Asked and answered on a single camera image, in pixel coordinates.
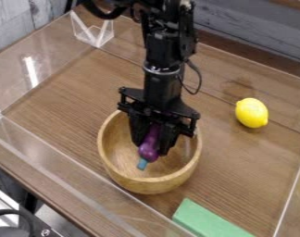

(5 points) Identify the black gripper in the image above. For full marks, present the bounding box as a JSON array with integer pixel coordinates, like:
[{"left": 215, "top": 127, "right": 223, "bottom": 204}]
[{"left": 118, "top": 64, "right": 201, "bottom": 156}]

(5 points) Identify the purple toy eggplant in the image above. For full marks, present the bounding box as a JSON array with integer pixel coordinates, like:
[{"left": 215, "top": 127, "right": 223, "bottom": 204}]
[{"left": 137, "top": 124, "right": 160, "bottom": 170}]

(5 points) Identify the brown wooden bowl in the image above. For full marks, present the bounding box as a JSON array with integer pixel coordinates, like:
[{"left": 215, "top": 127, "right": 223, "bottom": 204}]
[{"left": 97, "top": 110, "right": 203, "bottom": 194}]

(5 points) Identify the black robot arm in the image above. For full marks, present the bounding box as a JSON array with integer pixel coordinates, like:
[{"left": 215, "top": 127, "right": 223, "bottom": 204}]
[{"left": 84, "top": 0, "right": 201, "bottom": 156}]

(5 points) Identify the yellow toy lemon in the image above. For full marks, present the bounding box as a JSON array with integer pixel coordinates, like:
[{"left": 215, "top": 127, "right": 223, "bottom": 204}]
[{"left": 236, "top": 98, "right": 269, "bottom": 129}]

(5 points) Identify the green foam block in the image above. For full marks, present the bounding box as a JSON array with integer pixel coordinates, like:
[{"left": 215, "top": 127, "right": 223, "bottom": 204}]
[{"left": 173, "top": 198, "right": 256, "bottom": 237}]

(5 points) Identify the clear acrylic corner bracket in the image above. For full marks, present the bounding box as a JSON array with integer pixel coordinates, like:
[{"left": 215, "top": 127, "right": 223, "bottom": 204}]
[{"left": 70, "top": 11, "right": 114, "bottom": 48}]

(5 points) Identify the clear acrylic front wall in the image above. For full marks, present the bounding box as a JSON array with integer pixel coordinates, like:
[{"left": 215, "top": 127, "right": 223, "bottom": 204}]
[{"left": 0, "top": 115, "right": 193, "bottom": 237}]

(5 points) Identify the black cable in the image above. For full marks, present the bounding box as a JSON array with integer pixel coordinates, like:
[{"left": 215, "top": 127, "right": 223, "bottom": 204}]
[{"left": 0, "top": 209, "right": 37, "bottom": 237}]

